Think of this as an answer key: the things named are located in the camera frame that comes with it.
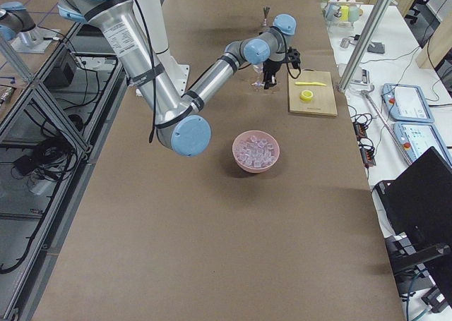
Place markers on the yellow lemon slice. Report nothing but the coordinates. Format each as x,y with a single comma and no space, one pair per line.
306,95

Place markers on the pink bowl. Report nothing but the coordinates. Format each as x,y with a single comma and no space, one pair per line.
259,134

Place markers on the aluminium frame post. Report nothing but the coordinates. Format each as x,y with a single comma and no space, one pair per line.
367,33

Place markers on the clear ice cubes pile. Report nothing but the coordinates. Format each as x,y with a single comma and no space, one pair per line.
254,152

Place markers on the bamboo cutting board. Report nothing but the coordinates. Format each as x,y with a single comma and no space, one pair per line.
322,104

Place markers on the green plastic cup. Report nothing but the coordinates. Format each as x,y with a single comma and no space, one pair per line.
353,13

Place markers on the clear wine glass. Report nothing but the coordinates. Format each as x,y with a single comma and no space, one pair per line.
258,82

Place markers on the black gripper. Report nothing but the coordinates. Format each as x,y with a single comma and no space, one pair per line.
272,68

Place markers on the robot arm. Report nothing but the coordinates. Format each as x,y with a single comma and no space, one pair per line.
176,122

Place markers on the yellow plastic cup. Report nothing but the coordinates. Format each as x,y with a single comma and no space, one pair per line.
343,13

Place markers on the brown table mat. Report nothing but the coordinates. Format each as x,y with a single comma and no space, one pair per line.
158,236

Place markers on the steel jigger measuring cup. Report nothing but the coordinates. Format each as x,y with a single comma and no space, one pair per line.
266,10

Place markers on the blue teach pendant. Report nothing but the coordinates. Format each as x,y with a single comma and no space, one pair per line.
406,103
416,138

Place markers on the small steel canister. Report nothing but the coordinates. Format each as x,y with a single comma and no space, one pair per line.
345,43

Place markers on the yellow plastic knife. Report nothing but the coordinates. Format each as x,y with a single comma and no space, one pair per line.
304,83

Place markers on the black laptop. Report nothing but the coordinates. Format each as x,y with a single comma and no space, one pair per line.
418,202

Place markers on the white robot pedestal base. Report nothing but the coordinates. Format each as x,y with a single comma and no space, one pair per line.
150,13

